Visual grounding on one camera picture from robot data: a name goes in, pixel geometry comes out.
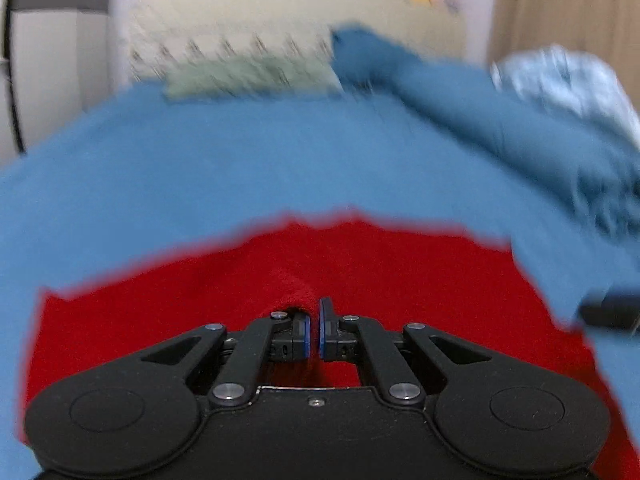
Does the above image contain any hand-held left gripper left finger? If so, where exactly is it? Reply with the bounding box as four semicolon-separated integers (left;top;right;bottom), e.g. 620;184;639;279
141;308;310;408

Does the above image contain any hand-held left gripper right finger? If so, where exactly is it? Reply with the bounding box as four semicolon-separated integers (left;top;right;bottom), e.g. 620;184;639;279
318;297;493;407

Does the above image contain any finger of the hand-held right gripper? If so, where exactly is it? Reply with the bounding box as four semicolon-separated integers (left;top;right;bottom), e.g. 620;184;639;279
579;286;640;332

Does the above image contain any red small garment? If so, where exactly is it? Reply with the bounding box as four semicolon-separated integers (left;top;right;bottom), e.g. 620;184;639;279
20;212;614;447

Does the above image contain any blue bed sheet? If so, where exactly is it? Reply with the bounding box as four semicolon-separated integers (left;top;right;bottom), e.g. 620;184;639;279
0;79;640;480

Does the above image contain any light blue patterned cloth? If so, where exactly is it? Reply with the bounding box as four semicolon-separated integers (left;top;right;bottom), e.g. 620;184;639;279
490;44;640;153

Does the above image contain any blue crumpled blanket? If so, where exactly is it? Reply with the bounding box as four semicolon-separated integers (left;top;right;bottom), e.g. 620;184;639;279
330;24;640;243

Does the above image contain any green pillow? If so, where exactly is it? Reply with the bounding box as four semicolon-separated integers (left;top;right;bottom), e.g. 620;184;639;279
164;54;345;102

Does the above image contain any beige curtain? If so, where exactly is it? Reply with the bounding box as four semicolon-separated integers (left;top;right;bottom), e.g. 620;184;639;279
487;0;640;88

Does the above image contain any beige padded headboard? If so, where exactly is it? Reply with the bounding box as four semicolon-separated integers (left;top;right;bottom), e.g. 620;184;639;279
127;0;469;87

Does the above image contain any white cabinet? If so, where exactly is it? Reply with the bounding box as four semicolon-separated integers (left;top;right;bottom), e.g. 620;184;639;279
0;0;117;162

